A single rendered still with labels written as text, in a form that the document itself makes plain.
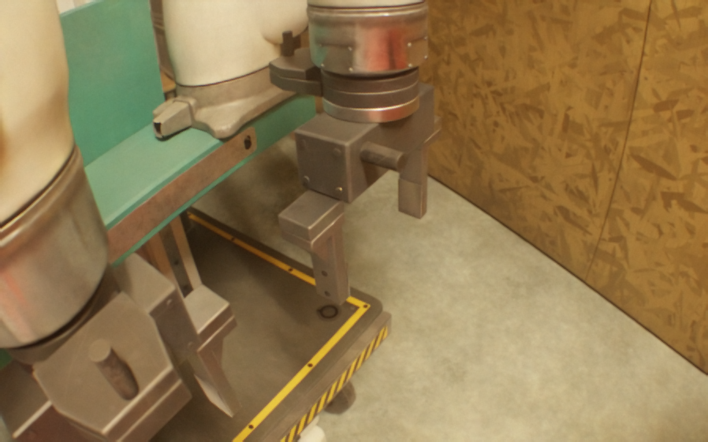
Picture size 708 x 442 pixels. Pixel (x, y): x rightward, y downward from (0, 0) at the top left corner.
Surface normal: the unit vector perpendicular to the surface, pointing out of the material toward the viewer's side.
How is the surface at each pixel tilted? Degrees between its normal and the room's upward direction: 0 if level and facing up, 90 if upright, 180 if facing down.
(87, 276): 90
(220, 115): 14
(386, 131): 90
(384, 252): 0
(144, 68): 90
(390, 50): 90
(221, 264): 0
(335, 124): 0
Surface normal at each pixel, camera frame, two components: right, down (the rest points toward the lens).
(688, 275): -0.79, 0.42
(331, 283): -0.55, 0.55
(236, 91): 0.44, 0.50
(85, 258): 0.99, 0.06
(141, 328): -0.04, -0.77
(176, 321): 0.83, 0.33
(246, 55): 0.59, 0.59
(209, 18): 0.11, 0.62
